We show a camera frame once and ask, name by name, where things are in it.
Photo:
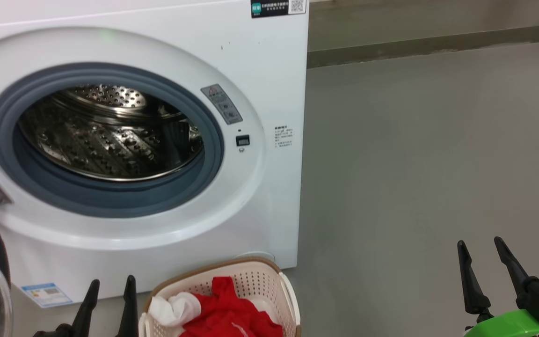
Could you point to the small printed text label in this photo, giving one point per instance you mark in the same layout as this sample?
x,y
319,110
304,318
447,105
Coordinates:
x,y
283,136

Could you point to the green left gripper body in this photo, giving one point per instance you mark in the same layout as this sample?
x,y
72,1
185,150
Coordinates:
x,y
56,332

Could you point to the red and white garment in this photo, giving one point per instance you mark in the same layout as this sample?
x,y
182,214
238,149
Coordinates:
x,y
232,313

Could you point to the round white filter cover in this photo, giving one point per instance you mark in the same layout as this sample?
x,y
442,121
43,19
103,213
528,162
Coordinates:
x,y
260,256

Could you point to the cream perforated laundry basket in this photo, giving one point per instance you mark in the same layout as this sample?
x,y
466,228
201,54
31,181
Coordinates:
x,y
255,281

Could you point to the grey warning sticker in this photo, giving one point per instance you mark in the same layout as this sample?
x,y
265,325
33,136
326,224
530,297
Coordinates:
x,y
222,105

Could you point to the black QR code sticker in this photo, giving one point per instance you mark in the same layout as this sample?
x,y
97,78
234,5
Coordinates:
x,y
274,8

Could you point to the dark grey wall baseboard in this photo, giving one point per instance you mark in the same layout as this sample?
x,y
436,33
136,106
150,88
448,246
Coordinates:
x,y
391,51

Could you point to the blue energy label sticker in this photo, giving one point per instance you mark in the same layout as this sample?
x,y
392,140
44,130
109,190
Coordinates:
x,y
47,295

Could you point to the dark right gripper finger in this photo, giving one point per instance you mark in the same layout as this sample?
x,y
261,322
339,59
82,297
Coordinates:
x,y
513,269
475,295

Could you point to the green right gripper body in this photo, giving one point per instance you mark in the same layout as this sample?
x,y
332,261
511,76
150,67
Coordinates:
x,y
508,325

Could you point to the white front-load washing machine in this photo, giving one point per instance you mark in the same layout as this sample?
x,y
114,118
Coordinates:
x,y
269,210

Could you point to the black door latch socket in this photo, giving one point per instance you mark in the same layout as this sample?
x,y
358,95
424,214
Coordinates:
x,y
242,140

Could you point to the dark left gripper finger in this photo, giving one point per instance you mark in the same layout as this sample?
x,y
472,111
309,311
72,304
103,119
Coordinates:
x,y
84,320
129,318

